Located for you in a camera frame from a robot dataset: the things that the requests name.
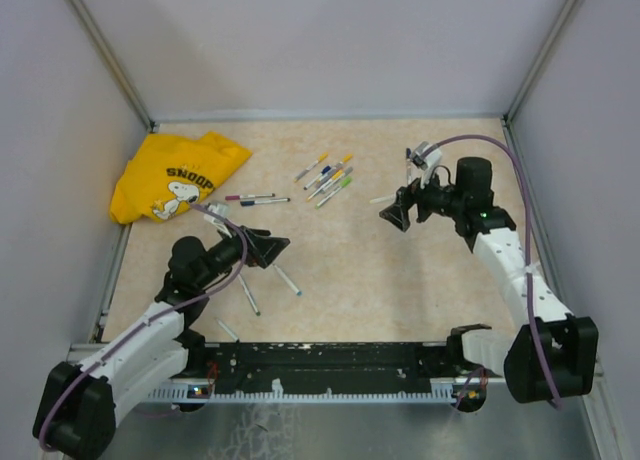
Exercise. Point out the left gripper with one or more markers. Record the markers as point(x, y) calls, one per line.
point(263, 248)

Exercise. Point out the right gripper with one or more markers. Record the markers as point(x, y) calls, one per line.
point(414, 193)

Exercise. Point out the peach capped pen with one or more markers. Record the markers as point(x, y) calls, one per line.
point(378, 200)

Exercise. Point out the black capped pen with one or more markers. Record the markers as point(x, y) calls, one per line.
point(229, 331)

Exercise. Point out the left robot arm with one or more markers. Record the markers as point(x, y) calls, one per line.
point(83, 403)

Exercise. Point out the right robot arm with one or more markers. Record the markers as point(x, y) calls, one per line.
point(553, 353)

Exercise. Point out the dark blue capped pen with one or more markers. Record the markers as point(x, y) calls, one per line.
point(264, 201)

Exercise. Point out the magenta capped pen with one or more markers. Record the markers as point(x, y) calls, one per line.
point(242, 197)

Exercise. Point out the light green capped pen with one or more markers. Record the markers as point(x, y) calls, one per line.
point(343, 184)

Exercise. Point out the grey capped pen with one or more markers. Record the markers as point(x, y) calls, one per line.
point(335, 178)

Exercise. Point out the yellow capped pen middle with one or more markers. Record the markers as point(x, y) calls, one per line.
point(317, 191)

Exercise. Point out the navy capped pen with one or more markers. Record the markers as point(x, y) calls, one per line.
point(320, 175)

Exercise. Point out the yellow Snoopy t-shirt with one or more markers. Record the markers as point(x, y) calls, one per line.
point(170, 172)

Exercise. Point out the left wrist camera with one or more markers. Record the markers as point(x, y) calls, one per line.
point(216, 212)

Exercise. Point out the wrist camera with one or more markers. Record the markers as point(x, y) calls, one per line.
point(216, 212)
point(426, 157)

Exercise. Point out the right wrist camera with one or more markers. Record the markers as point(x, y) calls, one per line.
point(426, 157)

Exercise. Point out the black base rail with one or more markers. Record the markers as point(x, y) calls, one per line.
point(318, 368)

